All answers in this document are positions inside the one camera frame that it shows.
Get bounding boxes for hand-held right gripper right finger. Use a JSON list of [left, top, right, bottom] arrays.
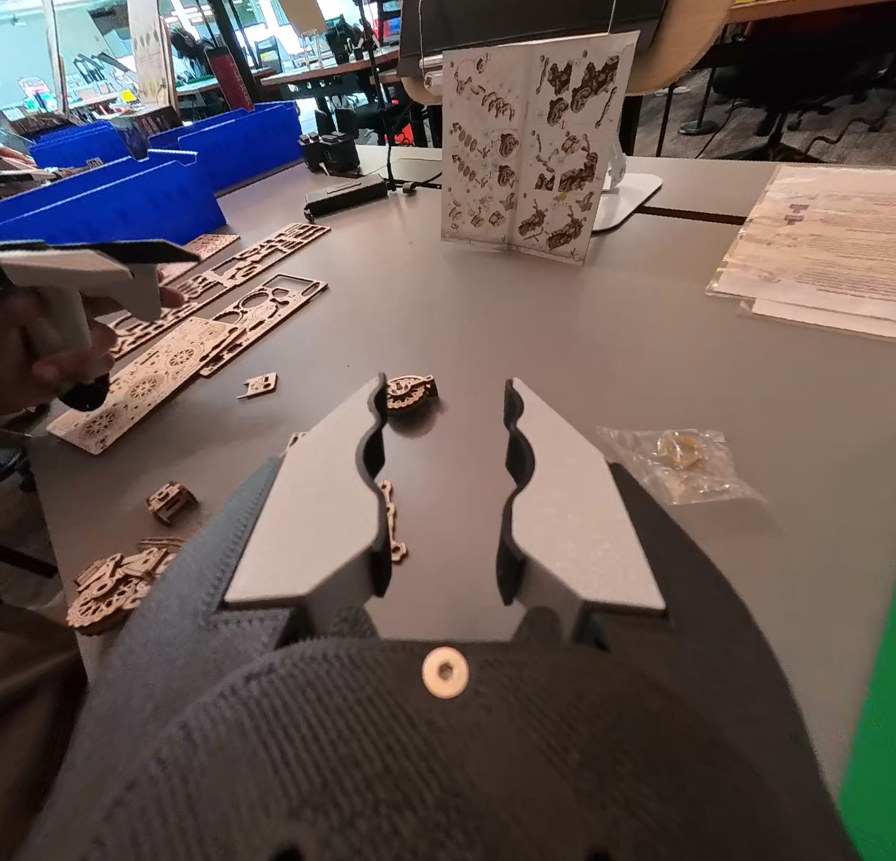
[[497, 376, 667, 643]]

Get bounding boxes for grey desk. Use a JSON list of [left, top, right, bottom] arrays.
[[28, 143, 896, 799]]

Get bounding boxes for printed papers in clear sleeve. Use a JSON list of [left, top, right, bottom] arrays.
[[706, 162, 896, 339]]

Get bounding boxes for engraved wooden puzzle sheet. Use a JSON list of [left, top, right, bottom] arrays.
[[48, 317, 244, 454]]

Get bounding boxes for instruction sheet in clear stand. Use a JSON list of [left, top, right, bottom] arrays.
[[441, 31, 640, 267]]

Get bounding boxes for dark printed box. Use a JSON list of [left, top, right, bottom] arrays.
[[112, 105, 181, 159]]

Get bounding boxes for black power adapter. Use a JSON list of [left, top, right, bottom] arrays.
[[304, 176, 389, 220]]

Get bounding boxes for small wooden block assembly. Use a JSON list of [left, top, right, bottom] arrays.
[[145, 481, 197, 526]]

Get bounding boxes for green panel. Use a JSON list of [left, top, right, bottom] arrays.
[[836, 581, 896, 861]]

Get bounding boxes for black charger box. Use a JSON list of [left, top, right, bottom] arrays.
[[299, 130, 363, 177]]

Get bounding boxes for wooden background table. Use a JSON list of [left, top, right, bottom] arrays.
[[260, 45, 400, 106]]

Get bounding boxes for thin wooden strip piece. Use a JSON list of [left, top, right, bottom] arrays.
[[378, 480, 409, 565]]

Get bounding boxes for black office chair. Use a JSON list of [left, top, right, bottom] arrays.
[[700, 21, 896, 165]]

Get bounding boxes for tan curved panel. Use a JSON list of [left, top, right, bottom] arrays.
[[399, 0, 751, 116]]

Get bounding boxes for wooden sheet with round holes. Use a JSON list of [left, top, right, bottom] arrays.
[[105, 273, 329, 379]]

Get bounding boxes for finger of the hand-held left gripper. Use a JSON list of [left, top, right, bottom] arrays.
[[0, 239, 202, 324]]

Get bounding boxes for emptied wooden frame sheet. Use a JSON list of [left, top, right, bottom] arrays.
[[115, 222, 331, 316]]

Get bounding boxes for wooden gear assembly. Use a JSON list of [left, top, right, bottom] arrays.
[[385, 373, 440, 416]]

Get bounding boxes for clear plastic bag of parts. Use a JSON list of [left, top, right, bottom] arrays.
[[597, 425, 769, 506]]

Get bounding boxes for small wooden puzzle sheet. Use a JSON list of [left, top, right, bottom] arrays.
[[157, 233, 241, 281]]

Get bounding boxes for large blue plastic bin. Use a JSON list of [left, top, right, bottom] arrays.
[[0, 148, 226, 247]]

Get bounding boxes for large wooden model assembly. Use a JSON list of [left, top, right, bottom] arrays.
[[66, 537, 186, 635]]

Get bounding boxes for black cable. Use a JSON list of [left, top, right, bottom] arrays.
[[384, 105, 443, 195]]

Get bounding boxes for person's left hand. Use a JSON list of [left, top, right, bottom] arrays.
[[0, 283, 187, 415]]

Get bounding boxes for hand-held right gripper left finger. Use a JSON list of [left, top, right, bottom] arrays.
[[224, 373, 391, 638]]

